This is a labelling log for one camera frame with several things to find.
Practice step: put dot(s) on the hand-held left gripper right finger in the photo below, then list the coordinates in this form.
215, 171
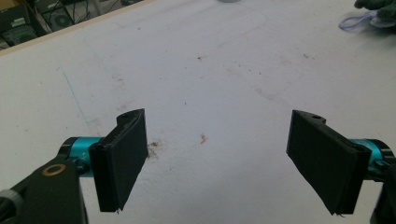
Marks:
327, 158

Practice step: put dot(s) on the dark electronic equipment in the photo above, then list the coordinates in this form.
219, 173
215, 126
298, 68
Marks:
37, 18

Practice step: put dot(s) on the pale purple elastic loop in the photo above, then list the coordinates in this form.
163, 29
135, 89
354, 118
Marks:
357, 21

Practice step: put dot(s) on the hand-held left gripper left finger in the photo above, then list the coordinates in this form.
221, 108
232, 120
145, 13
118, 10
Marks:
120, 161

